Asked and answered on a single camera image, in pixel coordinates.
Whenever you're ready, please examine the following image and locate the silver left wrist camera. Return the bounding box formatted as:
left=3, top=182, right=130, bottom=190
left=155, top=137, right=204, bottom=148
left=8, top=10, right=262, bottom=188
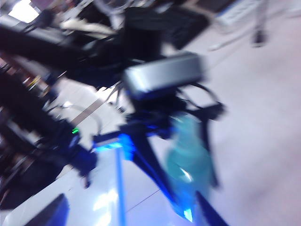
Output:
left=123, top=52, right=206, bottom=101

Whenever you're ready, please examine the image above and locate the teal spray bottle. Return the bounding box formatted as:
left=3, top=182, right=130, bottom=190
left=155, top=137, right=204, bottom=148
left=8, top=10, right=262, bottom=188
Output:
left=165, top=112, right=213, bottom=222

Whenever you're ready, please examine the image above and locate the clear plastic sprayer lid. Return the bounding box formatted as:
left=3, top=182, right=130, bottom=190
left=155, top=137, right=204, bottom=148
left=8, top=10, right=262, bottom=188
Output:
left=170, top=112, right=200, bottom=132

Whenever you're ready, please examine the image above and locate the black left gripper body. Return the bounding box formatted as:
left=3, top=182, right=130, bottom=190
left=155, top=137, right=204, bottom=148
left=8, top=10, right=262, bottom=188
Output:
left=119, top=93, right=227, bottom=138

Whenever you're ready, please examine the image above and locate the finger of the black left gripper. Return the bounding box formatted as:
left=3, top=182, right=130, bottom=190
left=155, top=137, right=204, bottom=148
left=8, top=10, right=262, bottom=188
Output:
left=130, top=133, right=188, bottom=213
left=201, top=117, right=222, bottom=187

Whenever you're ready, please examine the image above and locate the black HDMI cable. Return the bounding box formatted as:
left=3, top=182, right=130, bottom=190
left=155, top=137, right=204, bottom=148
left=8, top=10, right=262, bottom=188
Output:
left=252, top=9, right=269, bottom=49

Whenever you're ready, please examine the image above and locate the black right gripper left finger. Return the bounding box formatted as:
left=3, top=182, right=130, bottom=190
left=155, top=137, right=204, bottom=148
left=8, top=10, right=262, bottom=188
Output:
left=23, top=193, right=71, bottom=226

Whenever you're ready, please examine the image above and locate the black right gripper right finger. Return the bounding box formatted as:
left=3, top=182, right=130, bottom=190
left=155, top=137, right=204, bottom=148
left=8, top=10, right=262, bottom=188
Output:
left=196, top=191, right=230, bottom=226

